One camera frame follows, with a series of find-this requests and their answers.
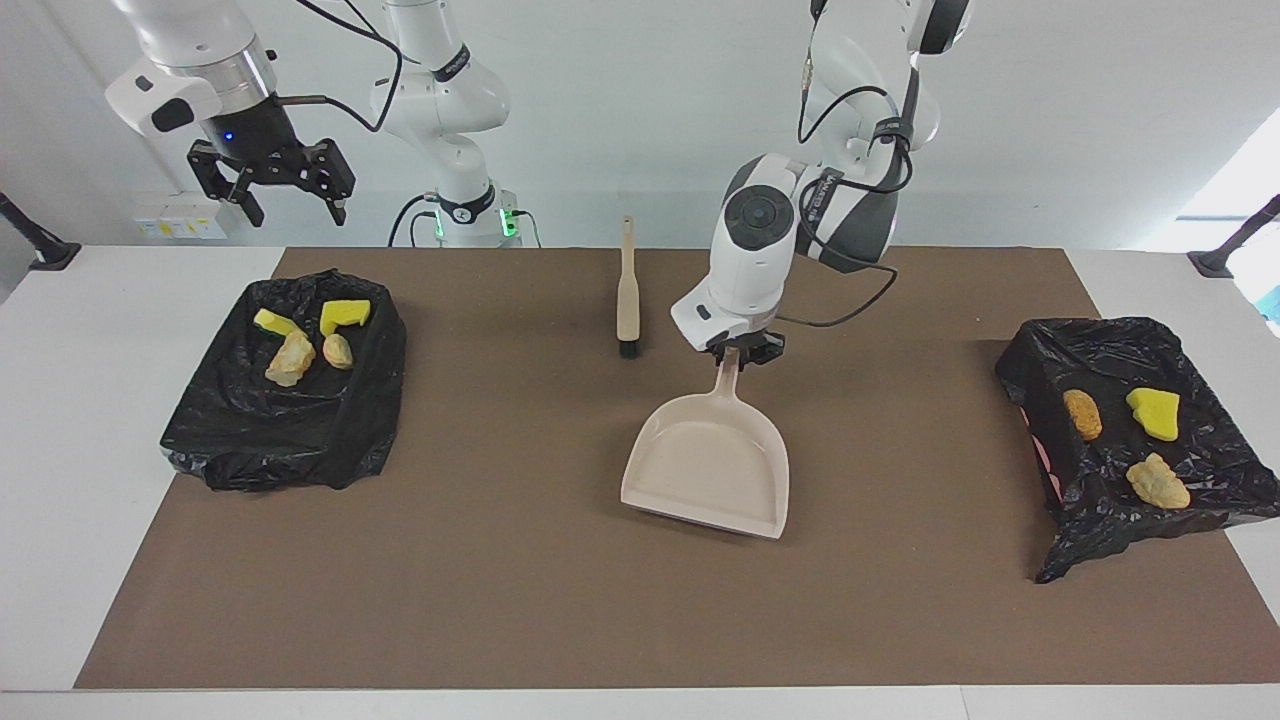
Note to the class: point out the brown bread roll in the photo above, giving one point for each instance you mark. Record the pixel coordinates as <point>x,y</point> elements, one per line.
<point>1082,413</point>

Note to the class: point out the brown table mat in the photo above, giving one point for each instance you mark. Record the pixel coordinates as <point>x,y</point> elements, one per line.
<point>640,620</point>

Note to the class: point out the pale bread chunk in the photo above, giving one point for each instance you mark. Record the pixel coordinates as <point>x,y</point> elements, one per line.
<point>1158,482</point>

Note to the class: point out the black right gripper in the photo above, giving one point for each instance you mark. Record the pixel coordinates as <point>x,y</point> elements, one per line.
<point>260,150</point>

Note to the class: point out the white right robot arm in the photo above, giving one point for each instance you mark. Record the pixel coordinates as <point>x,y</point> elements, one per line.
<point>200,60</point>

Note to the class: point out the black bag covered pink bin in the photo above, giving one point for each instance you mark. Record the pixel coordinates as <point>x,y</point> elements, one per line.
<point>1130,360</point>

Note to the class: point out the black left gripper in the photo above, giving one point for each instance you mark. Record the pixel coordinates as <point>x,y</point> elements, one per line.
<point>748,343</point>

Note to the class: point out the light blue box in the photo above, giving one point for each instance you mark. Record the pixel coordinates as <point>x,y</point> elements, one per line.
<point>1272,303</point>

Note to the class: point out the white wall socket box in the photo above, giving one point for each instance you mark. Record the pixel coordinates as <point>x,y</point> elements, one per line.
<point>180,215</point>

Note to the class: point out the beige plastic dustpan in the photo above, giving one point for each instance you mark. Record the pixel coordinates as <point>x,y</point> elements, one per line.
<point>710,460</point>

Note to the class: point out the green yellow sponge piece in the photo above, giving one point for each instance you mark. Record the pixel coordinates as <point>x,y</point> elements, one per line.
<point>345,314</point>
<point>1155,412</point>

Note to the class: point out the black angled stand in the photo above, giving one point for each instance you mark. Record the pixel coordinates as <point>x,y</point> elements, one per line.
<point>1225,255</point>
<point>40,250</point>

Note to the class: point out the beige hand brush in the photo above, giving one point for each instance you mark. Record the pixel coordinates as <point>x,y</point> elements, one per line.
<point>628,290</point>

